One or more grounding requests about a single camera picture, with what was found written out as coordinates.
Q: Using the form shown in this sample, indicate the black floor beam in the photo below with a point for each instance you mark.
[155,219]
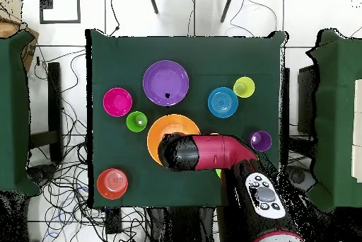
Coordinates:
[54,97]

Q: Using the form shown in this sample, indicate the large yellow-orange bowl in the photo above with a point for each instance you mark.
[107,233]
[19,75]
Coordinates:
[158,128]

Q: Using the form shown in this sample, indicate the black power strip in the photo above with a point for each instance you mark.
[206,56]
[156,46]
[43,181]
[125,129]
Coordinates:
[113,220]

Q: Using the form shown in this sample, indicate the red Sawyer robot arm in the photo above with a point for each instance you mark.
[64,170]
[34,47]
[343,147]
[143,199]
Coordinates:
[215,151]

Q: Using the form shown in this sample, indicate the green side table cloth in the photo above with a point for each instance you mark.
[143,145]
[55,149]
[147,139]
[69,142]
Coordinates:
[14,111]
[333,126]

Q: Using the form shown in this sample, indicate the blue bowl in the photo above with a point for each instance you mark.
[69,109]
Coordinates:
[222,102]

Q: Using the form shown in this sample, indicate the black rectangular frame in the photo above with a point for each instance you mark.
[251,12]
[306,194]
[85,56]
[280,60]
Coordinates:
[60,21]

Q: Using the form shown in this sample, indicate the purple bowl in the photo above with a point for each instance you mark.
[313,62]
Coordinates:
[165,80]

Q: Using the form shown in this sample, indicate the green cup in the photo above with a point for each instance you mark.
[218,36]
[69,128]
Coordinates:
[136,121]

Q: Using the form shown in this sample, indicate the dark green tablecloth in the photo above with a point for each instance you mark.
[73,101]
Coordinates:
[240,60]

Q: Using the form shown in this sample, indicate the purple cup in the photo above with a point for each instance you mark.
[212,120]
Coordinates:
[261,141]

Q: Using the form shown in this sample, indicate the yellow cup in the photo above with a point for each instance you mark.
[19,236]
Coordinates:
[243,87]

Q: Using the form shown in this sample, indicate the black box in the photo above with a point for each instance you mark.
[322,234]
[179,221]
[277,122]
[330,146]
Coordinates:
[306,100]

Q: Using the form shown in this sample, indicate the dark grey stand base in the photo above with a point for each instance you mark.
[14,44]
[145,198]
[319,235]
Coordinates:
[42,171]
[301,178]

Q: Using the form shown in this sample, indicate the green bowl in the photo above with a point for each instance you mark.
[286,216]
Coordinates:
[218,173]

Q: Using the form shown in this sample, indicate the pink bowl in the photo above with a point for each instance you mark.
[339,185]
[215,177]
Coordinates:
[117,102]

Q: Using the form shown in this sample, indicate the black camera tripod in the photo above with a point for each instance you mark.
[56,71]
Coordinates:
[153,2]

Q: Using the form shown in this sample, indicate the red-orange bowl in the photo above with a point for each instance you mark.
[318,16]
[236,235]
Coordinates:
[111,184]

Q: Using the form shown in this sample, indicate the cardboard box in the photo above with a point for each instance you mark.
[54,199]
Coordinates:
[8,28]

